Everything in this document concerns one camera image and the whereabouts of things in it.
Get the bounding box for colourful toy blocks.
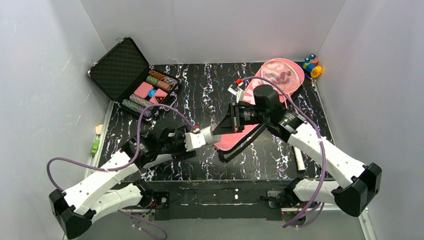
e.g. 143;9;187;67
300;54;323;79

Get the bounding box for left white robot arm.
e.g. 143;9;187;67
48;125;215;240

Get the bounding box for aluminium rail frame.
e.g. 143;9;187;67
62;99;377;240

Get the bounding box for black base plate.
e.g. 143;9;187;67
148;179;299;221

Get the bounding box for blue dealer chip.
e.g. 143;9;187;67
148;89;157;98

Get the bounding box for green clip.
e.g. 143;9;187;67
91;139;100;156

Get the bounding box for purple patterned chip stack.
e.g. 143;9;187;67
129;94;153;109

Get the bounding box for chrome case handle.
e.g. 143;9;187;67
161;91;178;108

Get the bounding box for pink card deck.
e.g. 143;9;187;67
149;88;168;104
134;81;154;98

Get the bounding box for brown striped chip stack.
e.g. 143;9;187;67
148;69;179;86

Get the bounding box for pink badminton racket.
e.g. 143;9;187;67
259;58;306;173

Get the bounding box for green red chip stack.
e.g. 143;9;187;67
146;76;172;93

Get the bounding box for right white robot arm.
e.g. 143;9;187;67
212;84;382;217

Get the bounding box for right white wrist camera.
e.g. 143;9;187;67
227;79;245;103

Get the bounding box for green purple chip stack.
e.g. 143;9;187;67
122;99;153;114

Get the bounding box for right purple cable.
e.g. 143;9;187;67
241;76;327;229

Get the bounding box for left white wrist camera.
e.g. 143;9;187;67
184;132;207;152

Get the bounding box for beige clip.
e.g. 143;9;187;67
95;124;104;135

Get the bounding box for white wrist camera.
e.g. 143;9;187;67
227;79;245;103
184;132;207;152

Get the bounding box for white shuttlecock tube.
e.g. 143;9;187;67
200;123;222;145

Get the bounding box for pink racket bag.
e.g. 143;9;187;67
214;58;305;163

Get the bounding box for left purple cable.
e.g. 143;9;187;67
46;103;200;240

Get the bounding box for black poker chip case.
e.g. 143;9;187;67
87;36;181;121

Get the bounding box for purple cable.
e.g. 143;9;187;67
46;103;200;240
241;76;327;229

